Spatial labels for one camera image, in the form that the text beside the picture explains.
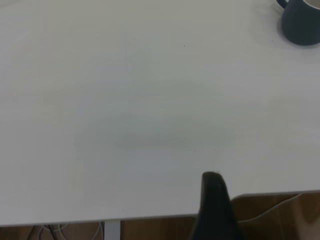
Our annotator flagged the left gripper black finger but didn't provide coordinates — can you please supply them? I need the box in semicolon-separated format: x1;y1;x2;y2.
189;171;247;240

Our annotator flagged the dark grey ceramic cup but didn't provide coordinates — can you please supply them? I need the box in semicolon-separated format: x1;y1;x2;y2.
276;0;320;47

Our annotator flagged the white table leg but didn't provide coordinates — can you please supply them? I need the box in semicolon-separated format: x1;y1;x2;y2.
104;219;123;240

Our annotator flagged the grey cable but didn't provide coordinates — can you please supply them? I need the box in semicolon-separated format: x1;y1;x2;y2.
238;192;309;224

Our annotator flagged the white cable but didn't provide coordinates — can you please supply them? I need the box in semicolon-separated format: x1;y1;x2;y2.
37;223;69;240
91;221;105;240

